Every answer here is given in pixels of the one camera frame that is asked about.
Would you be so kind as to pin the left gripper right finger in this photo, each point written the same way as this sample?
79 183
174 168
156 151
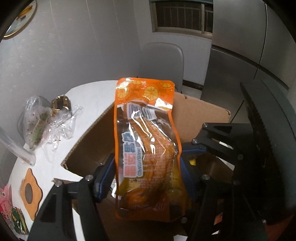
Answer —
188 178

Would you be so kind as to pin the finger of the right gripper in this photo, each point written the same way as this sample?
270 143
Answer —
188 149

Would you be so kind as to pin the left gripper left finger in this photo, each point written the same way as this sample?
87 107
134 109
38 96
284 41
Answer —
104 176

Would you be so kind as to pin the orange chicken snack pouch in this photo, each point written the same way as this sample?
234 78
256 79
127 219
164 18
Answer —
147 151

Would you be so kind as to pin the crumpled clear plastic wrap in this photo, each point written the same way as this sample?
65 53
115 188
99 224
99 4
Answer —
61 126

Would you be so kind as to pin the orange toast-shaped coaster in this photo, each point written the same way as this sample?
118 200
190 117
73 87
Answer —
31 194

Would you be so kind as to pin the gold foil wrapper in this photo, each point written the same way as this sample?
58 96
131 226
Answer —
59 103

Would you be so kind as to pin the clear dotted cellophane bag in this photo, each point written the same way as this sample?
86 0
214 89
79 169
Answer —
36 117

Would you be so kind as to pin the grey chair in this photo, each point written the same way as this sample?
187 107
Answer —
163 61

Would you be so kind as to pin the green candy bag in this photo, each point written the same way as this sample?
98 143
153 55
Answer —
18 221

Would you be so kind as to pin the clear plastic film roll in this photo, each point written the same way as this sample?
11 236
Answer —
17 149

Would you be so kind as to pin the pink snack bag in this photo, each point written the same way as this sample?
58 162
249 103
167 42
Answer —
6 202

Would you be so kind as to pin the stainless steel refrigerator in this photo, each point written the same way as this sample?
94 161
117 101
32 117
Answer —
249 42

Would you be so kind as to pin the window with blind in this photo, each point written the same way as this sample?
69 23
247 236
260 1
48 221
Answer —
193 18

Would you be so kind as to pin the round wall plate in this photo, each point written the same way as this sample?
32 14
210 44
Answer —
22 20

